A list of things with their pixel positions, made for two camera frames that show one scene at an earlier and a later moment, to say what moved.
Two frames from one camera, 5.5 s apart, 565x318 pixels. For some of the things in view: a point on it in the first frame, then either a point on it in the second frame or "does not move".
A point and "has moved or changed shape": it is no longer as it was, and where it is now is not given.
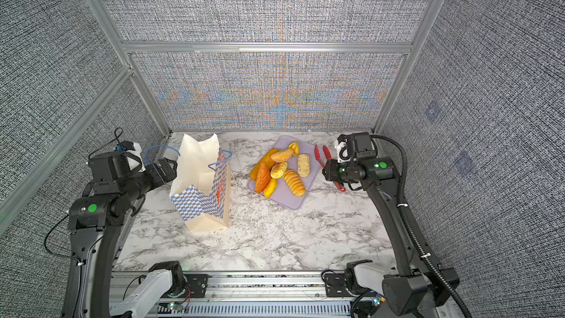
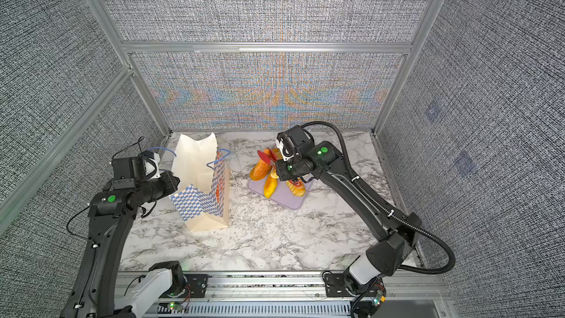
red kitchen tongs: [317, 152] has moved or changed shape
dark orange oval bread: [262, 178] -> [277, 153]
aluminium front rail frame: [251, 294] does not move
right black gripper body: [343, 171] -> [290, 168]
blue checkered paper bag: [200, 189] does not move
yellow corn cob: [293, 182] does not move
